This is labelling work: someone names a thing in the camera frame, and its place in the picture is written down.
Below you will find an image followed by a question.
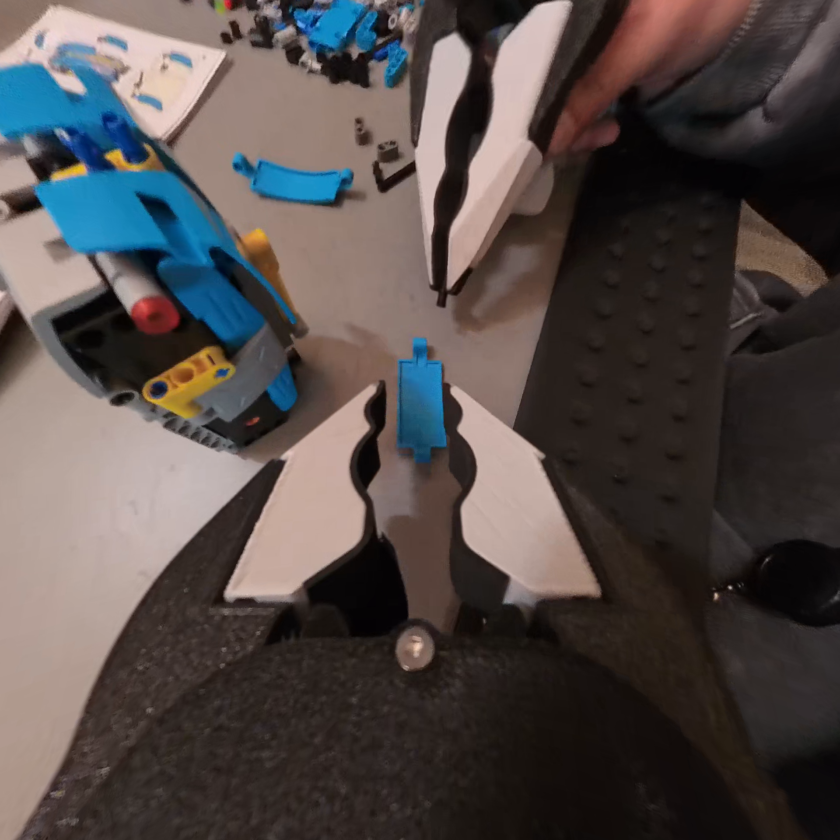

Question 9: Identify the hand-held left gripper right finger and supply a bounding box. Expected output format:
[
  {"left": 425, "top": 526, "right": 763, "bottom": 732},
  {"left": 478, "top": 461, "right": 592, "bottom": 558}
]
[{"left": 448, "top": 384, "right": 603, "bottom": 601}]

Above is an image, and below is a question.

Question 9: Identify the pile of loose toy bricks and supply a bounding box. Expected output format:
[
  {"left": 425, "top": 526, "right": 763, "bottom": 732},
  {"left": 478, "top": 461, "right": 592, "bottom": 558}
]
[{"left": 180, "top": 0, "right": 421, "bottom": 89}]

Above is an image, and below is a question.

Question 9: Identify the grey desk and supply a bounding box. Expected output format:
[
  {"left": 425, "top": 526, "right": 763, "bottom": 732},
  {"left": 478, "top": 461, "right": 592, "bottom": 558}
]
[{"left": 0, "top": 0, "right": 592, "bottom": 840}]

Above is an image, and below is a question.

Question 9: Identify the white instruction booklet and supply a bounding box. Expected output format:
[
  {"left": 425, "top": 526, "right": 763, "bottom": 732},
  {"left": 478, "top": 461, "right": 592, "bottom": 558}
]
[{"left": 0, "top": 5, "right": 227, "bottom": 142}]

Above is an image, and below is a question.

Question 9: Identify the black round buckle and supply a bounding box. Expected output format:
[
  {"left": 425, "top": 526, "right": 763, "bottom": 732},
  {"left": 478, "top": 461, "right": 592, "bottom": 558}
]
[{"left": 755, "top": 539, "right": 840, "bottom": 627}]

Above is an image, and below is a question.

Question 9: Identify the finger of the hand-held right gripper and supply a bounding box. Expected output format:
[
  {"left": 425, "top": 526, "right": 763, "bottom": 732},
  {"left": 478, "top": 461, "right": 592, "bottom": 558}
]
[
  {"left": 413, "top": 29, "right": 475, "bottom": 291},
  {"left": 446, "top": 0, "right": 575, "bottom": 293}
]

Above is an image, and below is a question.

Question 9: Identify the person's right forearm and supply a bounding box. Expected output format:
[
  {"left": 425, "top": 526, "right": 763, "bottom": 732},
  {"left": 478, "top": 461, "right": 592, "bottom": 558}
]
[{"left": 640, "top": 0, "right": 840, "bottom": 172}]

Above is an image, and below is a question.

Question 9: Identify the blue toy brick robot model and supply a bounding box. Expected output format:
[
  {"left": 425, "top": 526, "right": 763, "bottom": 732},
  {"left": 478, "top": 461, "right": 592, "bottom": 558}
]
[{"left": 0, "top": 62, "right": 309, "bottom": 457}]

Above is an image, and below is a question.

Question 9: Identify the black brick axle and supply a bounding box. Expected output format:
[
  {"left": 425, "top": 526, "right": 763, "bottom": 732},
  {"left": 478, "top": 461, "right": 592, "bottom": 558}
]
[{"left": 372, "top": 159, "right": 417, "bottom": 193}]

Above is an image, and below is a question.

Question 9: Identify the dark dotted pad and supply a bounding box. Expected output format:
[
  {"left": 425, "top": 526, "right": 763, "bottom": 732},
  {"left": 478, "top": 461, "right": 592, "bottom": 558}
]
[{"left": 512, "top": 125, "right": 746, "bottom": 592}]

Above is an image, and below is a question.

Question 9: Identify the person's right hand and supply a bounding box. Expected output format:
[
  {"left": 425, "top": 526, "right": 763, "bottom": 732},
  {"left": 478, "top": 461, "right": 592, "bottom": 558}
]
[{"left": 548, "top": 0, "right": 752, "bottom": 158}]

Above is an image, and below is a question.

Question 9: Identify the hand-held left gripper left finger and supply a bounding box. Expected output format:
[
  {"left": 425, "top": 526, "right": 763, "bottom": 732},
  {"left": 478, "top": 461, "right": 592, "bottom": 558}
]
[{"left": 223, "top": 381, "right": 388, "bottom": 603}]

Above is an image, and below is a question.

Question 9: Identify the blue curved brick panel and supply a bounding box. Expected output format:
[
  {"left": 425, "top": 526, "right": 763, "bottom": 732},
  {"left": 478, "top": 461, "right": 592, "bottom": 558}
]
[{"left": 231, "top": 152, "right": 355, "bottom": 206}]

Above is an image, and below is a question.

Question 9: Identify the dark grey jacket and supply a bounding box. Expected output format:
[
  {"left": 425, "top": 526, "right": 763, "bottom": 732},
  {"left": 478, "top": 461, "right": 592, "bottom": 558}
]
[{"left": 709, "top": 157, "right": 840, "bottom": 775}]

